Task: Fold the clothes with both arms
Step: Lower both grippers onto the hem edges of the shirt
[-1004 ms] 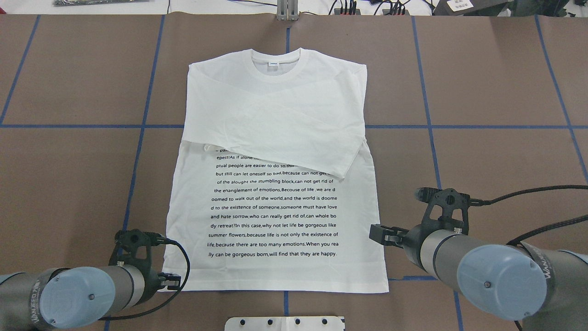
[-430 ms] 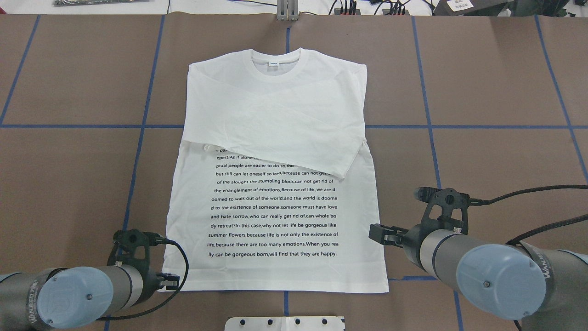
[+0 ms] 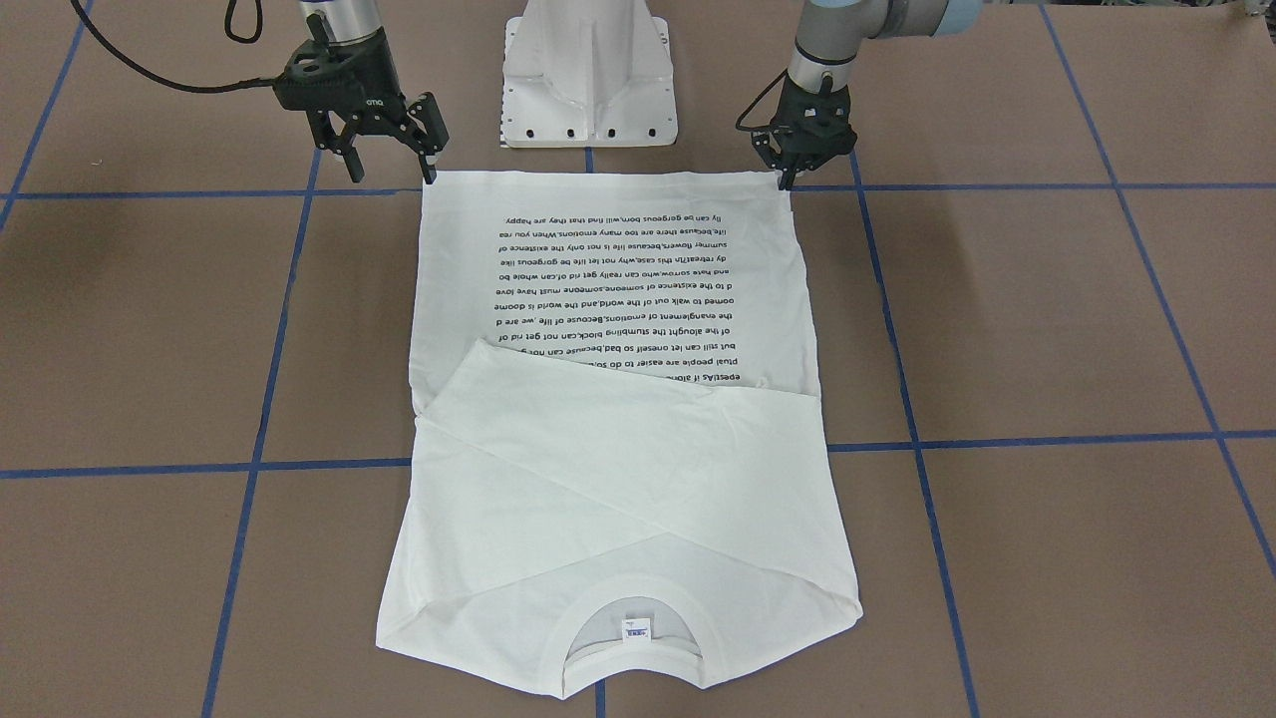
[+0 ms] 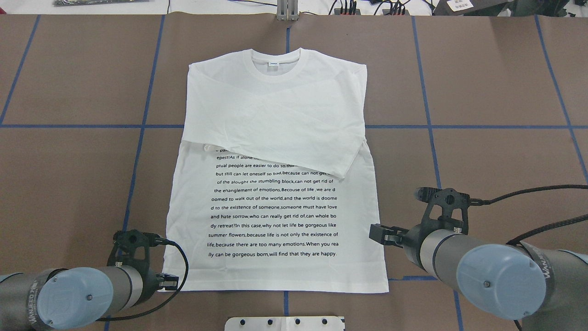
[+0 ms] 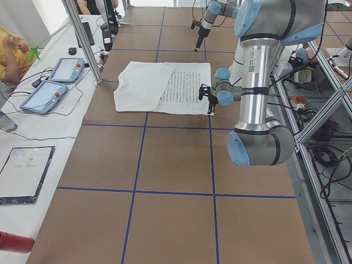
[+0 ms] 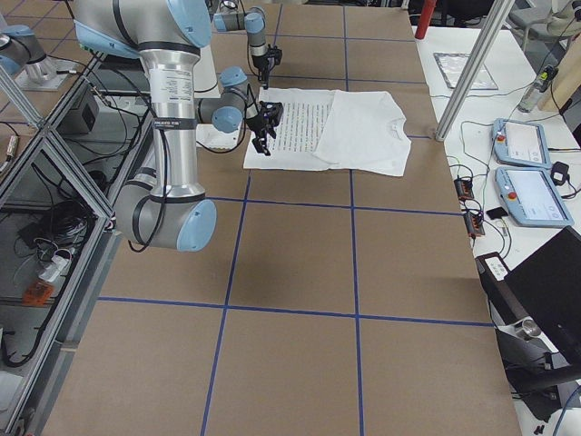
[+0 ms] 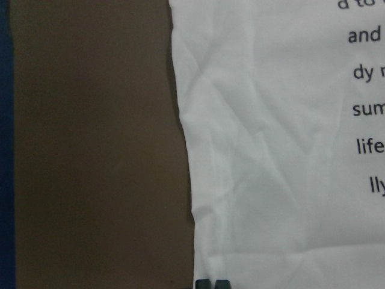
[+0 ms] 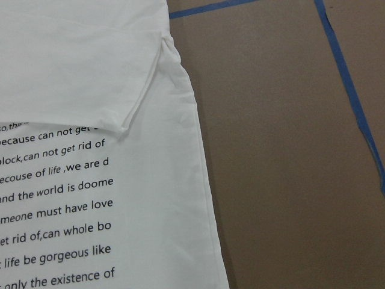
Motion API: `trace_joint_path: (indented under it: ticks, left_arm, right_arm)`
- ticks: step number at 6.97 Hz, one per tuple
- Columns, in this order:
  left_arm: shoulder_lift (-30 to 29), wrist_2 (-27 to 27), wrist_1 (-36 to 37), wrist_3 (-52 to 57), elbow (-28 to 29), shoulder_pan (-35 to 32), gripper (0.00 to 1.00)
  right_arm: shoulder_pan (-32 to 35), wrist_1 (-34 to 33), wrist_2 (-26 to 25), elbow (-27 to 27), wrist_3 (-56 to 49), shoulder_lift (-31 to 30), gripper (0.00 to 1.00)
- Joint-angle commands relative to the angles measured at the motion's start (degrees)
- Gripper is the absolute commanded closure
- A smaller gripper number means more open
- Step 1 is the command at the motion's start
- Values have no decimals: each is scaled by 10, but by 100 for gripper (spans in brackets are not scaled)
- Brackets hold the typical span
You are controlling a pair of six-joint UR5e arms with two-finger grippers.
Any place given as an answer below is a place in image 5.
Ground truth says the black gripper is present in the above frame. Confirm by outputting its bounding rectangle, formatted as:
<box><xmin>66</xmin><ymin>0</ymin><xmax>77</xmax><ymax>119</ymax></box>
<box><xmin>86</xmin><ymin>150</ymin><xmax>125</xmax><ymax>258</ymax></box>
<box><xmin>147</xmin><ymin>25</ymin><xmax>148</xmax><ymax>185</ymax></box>
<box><xmin>207</xmin><ymin>93</ymin><xmax>218</xmax><ymax>114</ymax></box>
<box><xmin>194</xmin><ymin>26</ymin><xmax>210</xmax><ymax>52</ymax></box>

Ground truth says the white long-sleeve printed shirt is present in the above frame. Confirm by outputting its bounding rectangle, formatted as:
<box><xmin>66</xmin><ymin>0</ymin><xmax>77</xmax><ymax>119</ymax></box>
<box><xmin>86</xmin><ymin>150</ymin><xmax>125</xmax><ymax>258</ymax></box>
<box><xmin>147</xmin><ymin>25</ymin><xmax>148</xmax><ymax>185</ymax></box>
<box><xmin>114</xmin><ymin>62</ymin><xmax>211</xmax><ymax>115</ymax></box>

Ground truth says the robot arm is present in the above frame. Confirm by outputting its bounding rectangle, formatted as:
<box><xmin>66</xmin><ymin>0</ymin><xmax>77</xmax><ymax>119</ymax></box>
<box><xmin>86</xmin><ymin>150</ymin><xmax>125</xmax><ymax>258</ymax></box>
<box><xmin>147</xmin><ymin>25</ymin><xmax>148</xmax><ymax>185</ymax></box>
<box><xmin>199</xmin><ymin>1</ymin><xmax>326</xmax><ymax>166</ymax></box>
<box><xmin>191</xmin><ymin>1</ymin><xmax>240</xmax><ymax>52</ymax></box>

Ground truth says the black keyboard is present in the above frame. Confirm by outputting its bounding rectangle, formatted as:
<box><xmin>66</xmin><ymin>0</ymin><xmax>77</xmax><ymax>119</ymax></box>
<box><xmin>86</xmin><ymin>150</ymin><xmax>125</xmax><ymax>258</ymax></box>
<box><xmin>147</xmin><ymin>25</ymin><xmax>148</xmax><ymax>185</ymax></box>
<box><xmin>82</xmin><ymin>22</ymin><xmax>95</xmax><ymax>46</ymax></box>

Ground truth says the black computer mouse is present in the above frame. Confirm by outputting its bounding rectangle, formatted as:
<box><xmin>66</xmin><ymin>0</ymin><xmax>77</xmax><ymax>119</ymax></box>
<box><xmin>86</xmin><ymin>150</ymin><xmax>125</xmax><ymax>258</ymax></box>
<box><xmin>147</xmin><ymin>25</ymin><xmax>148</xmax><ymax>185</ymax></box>
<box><xmin>68</xmin><ymin>47</ymin><xmax>77</xmax><ymax>56</ymax></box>

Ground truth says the blue teach pendant far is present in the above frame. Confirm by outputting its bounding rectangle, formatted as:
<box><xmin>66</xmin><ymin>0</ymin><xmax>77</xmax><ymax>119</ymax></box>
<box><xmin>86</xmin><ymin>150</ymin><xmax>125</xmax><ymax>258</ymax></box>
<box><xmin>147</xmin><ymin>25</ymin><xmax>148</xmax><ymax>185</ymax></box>
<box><xmin>48</xmin><ymin>58</ymin><xmax>85</xmax><ymax>84</ymax></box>

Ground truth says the blue teach pendant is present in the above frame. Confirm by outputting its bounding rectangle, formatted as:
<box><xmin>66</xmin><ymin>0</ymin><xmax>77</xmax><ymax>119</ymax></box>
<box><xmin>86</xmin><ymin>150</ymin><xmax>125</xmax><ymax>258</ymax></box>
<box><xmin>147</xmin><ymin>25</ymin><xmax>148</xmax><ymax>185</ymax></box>
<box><xmin>20</xmin><ymin>80</ymin><xmax>68</xmax><ymax>114</ymax></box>
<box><xmin>48</xmin><ymin>58</ymin><xmax>85</xmax><ymax>84</ymax></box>

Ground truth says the blue teach pendant near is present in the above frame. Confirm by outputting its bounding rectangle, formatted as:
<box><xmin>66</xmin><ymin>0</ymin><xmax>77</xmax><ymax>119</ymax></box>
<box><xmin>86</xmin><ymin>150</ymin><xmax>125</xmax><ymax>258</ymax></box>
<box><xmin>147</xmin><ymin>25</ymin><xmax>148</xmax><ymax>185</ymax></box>
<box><xmin>20</xmin><ymin>80</ymin><xmax>68</xmax><ymax>114</ymax></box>

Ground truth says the person in yellow shirt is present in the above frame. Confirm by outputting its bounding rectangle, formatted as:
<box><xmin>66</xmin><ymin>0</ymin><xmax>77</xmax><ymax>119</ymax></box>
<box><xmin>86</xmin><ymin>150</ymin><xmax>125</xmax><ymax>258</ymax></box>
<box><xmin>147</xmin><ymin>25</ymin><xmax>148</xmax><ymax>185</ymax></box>
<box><xmin>1</xmin><ymin>27</ymin><xmax>35</xmax><ymax>85</ymax></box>

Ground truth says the red bottle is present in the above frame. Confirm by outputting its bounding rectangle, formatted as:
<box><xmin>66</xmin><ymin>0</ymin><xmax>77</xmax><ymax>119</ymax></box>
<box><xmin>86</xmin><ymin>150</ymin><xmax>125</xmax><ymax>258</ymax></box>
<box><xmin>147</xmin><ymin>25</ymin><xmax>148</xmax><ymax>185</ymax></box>
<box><xmin>1</xmin><ymin>232</ymin><xmax>35</xmax><ymax>254</ymax></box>

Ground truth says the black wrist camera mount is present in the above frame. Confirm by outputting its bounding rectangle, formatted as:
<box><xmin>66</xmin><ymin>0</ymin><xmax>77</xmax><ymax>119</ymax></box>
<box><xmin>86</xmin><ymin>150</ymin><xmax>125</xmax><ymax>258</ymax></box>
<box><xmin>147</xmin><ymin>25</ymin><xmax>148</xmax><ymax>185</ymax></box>
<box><xmin>199</xmin><ymin>84</ymin><xmax>211</xmax><ymax>101</ymax></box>

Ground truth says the orange device under frame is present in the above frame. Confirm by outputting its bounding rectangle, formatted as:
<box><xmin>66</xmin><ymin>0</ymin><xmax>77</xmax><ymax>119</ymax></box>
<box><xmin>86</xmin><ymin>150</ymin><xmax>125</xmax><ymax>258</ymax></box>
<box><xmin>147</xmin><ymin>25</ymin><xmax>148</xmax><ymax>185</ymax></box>
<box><xmin>293</xmin><ymin>96</ymin><xmax>307</xmax><ymax>105</ymax></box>

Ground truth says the aluminium frame post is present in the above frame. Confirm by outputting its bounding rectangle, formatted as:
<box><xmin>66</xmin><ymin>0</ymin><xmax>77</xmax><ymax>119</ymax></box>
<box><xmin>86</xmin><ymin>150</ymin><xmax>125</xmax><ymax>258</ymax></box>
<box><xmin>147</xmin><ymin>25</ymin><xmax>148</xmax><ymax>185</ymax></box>
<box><xmin>62</xmin><ymin>0</ymin><xmax>103</xmax><ymax>84</ymax></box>

